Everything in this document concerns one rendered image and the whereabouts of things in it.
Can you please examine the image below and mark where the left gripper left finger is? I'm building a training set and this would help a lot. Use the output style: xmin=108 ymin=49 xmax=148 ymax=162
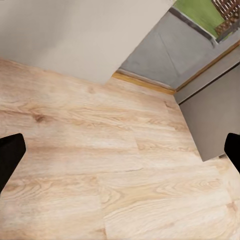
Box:
xmin=0 ymin=133 xmax=26 ymax=193

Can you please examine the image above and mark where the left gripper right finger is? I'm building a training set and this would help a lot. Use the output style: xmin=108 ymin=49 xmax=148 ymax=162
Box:
xmin=224 ymin=133 xmax=240 ymax=173

